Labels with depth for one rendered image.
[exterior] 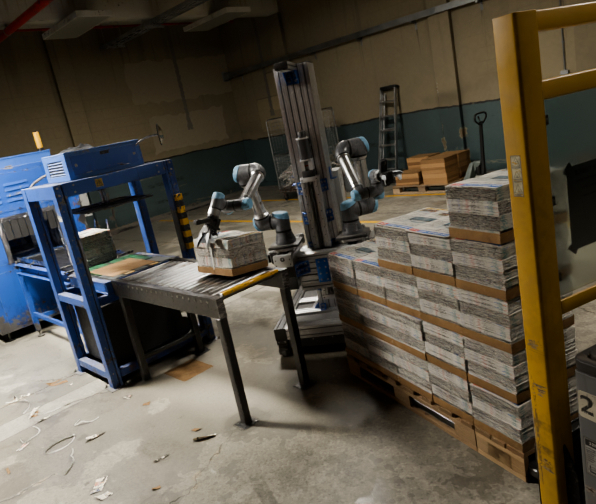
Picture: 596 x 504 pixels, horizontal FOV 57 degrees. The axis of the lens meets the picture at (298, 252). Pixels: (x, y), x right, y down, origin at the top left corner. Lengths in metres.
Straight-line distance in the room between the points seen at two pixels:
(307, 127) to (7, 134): 8.55
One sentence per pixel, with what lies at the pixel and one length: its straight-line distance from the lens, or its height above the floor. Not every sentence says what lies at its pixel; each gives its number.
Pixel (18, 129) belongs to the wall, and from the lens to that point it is 11.94.
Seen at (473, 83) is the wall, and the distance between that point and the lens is 10.16.
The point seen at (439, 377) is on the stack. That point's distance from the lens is 2.89.
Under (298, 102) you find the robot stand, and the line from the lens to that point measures 4.00.
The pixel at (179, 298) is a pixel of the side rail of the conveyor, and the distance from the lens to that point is 3.44.
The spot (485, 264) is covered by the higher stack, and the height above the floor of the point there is 0.97.
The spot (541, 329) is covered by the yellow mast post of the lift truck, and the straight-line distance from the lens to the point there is 1.97.
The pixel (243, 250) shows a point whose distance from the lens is 3.39.
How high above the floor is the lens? 1.69
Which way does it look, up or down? 14 degrees down
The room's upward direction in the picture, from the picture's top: 11 degrees counter-clockwise
